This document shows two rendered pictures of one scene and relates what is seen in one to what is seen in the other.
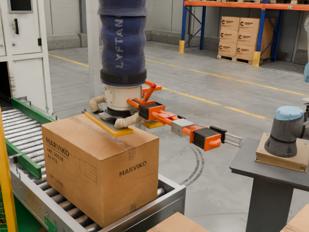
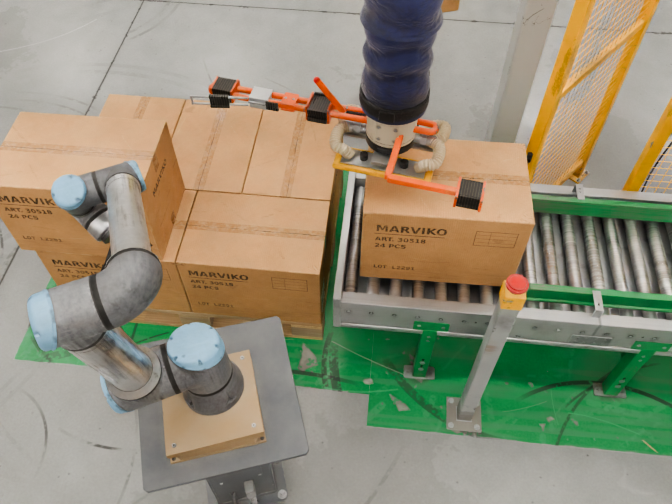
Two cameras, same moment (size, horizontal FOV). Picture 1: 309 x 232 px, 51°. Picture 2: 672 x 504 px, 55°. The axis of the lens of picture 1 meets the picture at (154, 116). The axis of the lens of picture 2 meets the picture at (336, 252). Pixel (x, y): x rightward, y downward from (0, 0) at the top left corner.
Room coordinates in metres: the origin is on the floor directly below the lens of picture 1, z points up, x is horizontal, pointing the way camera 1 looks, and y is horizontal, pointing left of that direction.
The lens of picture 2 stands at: (2.70, -1.03, 2.67)
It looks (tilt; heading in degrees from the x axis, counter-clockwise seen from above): 53 degrees down; 141
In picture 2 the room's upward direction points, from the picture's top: straight up
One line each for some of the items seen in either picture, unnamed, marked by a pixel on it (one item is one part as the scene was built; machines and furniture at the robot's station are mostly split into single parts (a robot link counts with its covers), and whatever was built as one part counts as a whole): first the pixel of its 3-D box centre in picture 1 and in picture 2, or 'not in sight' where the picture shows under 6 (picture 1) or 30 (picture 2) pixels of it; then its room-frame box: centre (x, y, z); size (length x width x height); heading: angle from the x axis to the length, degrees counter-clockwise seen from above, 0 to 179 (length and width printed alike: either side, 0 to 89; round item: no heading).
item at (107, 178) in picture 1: (99, 161); (440, 211); (1.70, 0.32, 0.75); 0.60 x 0.40 x 0.40; 46
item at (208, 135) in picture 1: (205, 138); (225, 89); (1.06, -0.18, 1.21); 0.08 x 0.07 x 0.05; 35
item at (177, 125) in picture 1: (182, 127); (261, 98); (1.17, -0.11, 1.20); 0.07 x 0.07 x 0.04; 35
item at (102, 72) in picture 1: (124, 73); (394, 94); (1.55, 0.16, 1.32); 0.23 x 0.23 x 0.04
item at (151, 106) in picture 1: (151, 110); (320, 107); (1.35, 0.01, 1.21); 0.10 x 0.08 x 0.06; 125
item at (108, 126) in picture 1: (107, 119); not in sight; (1.50, 0.24, 1.10); 0.34 x 0.10 x 0.05; 35
